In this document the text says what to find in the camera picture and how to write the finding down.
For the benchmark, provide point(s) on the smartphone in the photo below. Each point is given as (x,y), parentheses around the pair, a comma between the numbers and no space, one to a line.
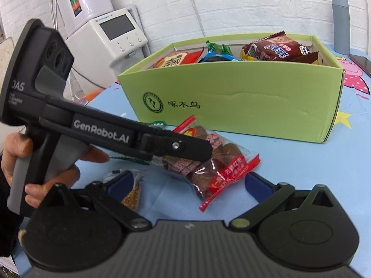
(362,63)

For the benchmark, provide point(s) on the green cardboard box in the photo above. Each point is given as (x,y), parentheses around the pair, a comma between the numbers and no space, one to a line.
(246,101)

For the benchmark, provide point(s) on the blue snack packet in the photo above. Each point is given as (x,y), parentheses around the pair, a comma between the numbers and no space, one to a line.
(220,58)

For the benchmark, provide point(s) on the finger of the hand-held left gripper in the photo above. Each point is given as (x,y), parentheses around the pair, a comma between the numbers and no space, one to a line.
(185,147)

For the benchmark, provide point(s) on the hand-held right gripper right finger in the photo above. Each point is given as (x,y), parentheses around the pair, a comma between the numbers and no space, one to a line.
(258,186)

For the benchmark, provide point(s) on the grey bottle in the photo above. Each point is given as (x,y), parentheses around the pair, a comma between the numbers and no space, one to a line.
(340,26)

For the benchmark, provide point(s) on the clear packet brown grainy snack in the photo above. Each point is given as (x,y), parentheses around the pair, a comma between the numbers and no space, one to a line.
(132,197)

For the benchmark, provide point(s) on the small green shiny packet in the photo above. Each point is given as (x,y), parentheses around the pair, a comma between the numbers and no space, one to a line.
(218,48)

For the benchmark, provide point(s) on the clear red-edged dates packet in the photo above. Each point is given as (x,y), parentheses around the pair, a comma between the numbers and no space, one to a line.
(220,165)

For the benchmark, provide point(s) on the orange plastic object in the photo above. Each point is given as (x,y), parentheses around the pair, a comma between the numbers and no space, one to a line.
(92,96)

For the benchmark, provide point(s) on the white water purifier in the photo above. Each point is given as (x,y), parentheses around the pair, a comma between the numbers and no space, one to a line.
(92,3)

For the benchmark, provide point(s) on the white device with screen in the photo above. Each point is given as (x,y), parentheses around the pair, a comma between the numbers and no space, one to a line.
(95,58)

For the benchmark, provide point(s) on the red snack packet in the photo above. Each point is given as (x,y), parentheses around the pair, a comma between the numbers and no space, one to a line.
(176,59)

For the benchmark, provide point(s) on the person's left hand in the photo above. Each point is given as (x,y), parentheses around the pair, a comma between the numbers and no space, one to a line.
(17,147)

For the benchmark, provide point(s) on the brown chocolate snack packet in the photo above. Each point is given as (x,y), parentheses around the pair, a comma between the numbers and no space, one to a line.
(275,49)

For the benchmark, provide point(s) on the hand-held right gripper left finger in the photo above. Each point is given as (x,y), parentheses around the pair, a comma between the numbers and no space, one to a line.
(120,184)

